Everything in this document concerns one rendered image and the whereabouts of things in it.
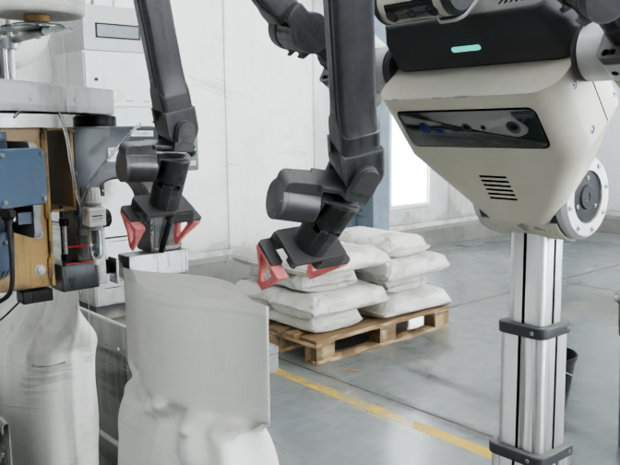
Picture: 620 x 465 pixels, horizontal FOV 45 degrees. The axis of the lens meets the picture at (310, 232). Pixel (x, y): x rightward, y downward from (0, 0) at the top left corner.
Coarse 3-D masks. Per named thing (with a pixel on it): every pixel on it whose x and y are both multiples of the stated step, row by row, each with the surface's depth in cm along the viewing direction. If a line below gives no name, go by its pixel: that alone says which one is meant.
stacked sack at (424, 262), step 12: (420, 252) 500; (432, 252) 501; (384, 264) 463; (396, 264) 464; (408, 264) 469; (420, 264) 477; (432, 264) 484; (444, 264) 493; (360, 276) 474; (372, 276) 466; (384, 276) 456; (396, 276) 461; (408, 276) 470
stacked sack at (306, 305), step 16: (288, 288) 449; (352, 288) 445; (368, 288) 449; (272, 304) 444; (288, 304) 433; (304, 304) 424; (320, 304) 420; (336, 304) 428; (352, 304) 437; (368, 304) 448
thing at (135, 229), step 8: (128, 208) 140; (136, 208) 139; (128, 216) 138; (136, 216) 138; (128, 224) 141; (136, 224) 137; (128, 232) 141; (136, 232) 137; (128, 240) 142; (136, 240) 139
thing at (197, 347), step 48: (144, 288) 135; (192, 288) 148; (144, 336) 138; (192, 336) 129; (240, 336) 125; (144, 384) 140; (192, 384) 130; (240, 384) 126; (144, 432) 140; (192, 432) 129; (240, 432) 126
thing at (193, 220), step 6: (174, 216) 140; (180, 216) 141; (186, 216) 142; (192, 216) 143; (198, 216) 145; (174, 222) 141; (180, 222) 142; (192, 222) 144; (198, 222) 145; (174, 228) 149; (186, 228) 145; (192, 228) 146; (174, 234) 149; (180, 234) 147; (174, 240) 149; (180, 240) 148
